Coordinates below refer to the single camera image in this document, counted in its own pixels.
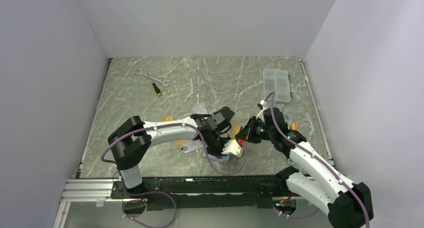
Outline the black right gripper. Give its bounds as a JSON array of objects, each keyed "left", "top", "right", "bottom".
[{"left": 235, "top": 116, "right": 275, "bottom": 144}]

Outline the grey card holder blue lining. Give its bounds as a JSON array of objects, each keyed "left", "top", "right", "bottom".
[{"left": 203, "top": 154, "right": 239, "bottom": 165}]

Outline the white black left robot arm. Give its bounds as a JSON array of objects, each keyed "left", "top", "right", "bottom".
[{"left": 107, "top": 106, "right": 234, "bottom": 198}]

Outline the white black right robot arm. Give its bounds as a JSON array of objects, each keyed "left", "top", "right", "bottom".
[{"left": 235, "top": 108, "right": 374, "bottom": 227}]

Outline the silver card on table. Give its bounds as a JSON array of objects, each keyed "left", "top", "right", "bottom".
[{"left": 182, "top": 140, "right": 203, "bottom": 154}]

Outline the black card stack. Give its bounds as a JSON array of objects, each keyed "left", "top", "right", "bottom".
[{"left": 212, "top": 106, "right": 235, "bottom": 130}]

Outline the gold card under holder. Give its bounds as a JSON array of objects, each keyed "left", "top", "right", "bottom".
[{"left": 176, "top": 140, "right": 188, "bottom": 150}]

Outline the grey wrench pair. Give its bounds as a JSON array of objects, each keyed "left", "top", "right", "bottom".
[{"left": 285, "top": 115, "right": 294, "bottom": 129}]

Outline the clear plastic screw box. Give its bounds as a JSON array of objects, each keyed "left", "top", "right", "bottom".
[{"left": 262, "top": 69, "right": 292, "bottom": 103}]

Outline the black yellow screwdriver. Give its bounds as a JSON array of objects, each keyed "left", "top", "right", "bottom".
[{"left": 152, "top": 83, "right": 162, "bottom": 96}]

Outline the silver open-end wrench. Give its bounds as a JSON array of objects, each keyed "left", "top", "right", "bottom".
[{"left": 135, "top": 70, "right": 171, "bottom": 87}]

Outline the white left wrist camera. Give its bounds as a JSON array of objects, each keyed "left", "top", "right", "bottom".
[{"left": 221, "top": 139, "right": 243, "bottom": 158}]

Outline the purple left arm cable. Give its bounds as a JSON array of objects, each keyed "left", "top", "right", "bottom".
[{"left": 100, "top": 123, "right": 249, "bottom": 228}]

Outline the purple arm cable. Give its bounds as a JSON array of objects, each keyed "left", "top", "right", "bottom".
[
  {"left": 263, "top": 91, "right": 371, "bottom": 228},
  {"left": 100, "top": 123, "right": 249, "bottom": 228}
]

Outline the red handled tool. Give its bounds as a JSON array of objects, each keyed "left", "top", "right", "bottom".
[{"left": 287, "top": 158, "right": 296, "bottom": 166}]

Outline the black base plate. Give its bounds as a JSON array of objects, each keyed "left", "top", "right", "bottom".
[{"left": 110, "top": 175, "right": 291, "bottom": 211}]

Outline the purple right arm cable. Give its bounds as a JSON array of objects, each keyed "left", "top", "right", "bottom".
[{"left": 263, "top": 91, "right": 371, "bottom": 228}]

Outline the aluminium frame rail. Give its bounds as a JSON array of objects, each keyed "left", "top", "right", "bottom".
[{"left": 52, "top": 178, "right": 364, "bottom": 228}]

